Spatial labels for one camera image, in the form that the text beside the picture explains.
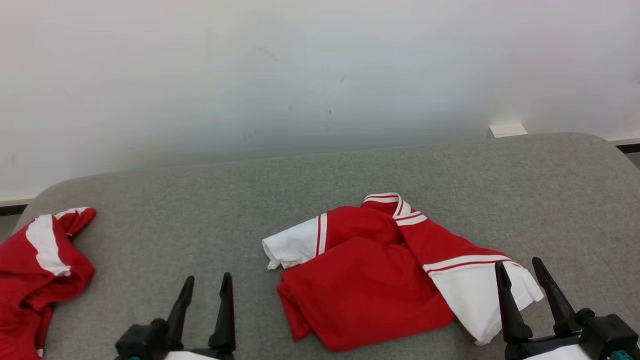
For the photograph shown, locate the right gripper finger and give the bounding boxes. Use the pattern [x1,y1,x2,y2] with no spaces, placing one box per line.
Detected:
[531,256,582,337]
[494,260,534,344]

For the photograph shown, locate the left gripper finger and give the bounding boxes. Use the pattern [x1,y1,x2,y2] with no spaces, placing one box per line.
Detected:
[166,275,195,351]
[208,272,236,351]

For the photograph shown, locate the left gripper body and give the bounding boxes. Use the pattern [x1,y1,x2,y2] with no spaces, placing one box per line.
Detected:
[162,348,236,360]

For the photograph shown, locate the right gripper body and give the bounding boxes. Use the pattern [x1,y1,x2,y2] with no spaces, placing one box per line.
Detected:
[505,334,593,360]

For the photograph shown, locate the red shirt with white sleeves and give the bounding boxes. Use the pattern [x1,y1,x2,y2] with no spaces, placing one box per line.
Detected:
[262,192,545,353]

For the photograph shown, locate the red shorts with white stripe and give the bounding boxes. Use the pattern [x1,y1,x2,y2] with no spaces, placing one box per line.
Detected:
[0,207,97,360]

